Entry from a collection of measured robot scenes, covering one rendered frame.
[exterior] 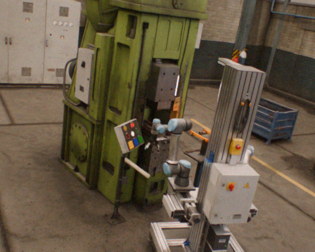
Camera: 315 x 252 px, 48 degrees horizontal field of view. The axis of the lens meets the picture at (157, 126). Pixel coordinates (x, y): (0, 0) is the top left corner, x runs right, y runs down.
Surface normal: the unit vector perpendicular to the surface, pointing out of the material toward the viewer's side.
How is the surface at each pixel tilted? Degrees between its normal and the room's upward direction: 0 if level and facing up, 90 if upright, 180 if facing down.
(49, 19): 90
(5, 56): 90
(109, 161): 90
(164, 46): 90
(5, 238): 0
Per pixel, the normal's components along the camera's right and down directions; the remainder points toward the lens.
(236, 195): 0.25, 0.36
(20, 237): 0.15, -0.93
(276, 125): 0.57, 0.36
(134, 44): -0.76, 0.08
